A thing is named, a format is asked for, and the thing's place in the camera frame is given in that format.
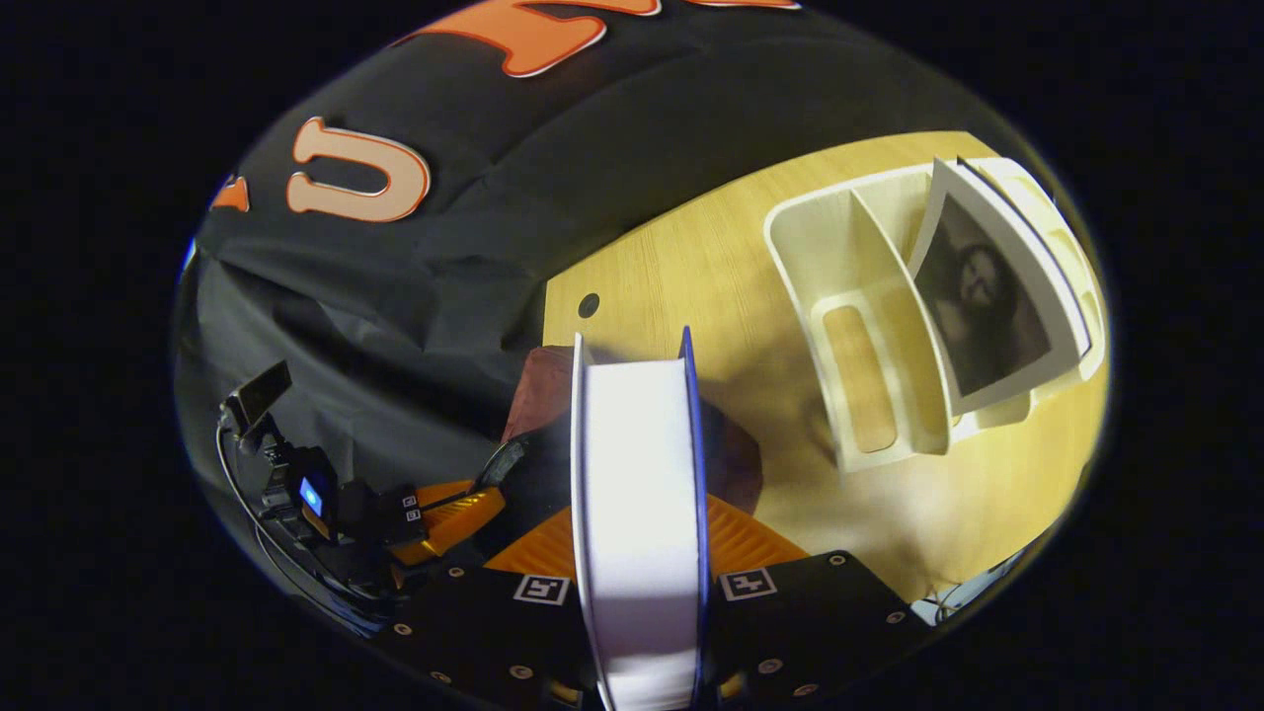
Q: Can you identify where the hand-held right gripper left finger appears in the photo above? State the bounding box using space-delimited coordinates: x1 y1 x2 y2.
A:
370 504 598 708

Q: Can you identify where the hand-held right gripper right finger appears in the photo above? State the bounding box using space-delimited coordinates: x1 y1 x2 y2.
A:
703 492 937 708

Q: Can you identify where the white portrait cover book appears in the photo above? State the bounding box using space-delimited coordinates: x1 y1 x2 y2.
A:
907 156 1093 418

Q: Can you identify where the white bookshelf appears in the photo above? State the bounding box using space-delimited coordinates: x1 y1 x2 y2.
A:
763 156 1109 475

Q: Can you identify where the black cable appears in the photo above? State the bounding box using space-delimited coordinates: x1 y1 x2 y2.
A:
214 420 396 633

